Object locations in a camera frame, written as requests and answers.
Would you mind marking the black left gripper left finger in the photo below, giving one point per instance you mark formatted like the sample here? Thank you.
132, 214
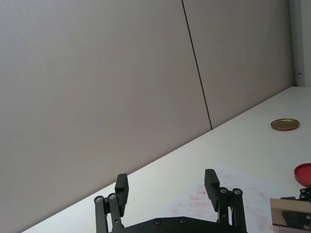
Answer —
119, 194

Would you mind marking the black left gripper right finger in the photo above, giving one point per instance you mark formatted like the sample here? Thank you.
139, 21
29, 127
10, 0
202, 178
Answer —
212, 189

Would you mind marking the small silver door latch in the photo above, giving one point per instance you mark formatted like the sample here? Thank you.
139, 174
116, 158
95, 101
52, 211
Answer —
297, 72

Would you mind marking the round gold metal lid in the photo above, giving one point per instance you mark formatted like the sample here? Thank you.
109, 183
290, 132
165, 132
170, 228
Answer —
284, 125

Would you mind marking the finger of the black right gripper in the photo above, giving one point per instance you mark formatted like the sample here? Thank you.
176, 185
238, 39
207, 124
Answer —
303, 194

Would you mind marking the round red lid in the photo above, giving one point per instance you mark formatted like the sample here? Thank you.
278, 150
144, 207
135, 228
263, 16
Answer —
303, 174

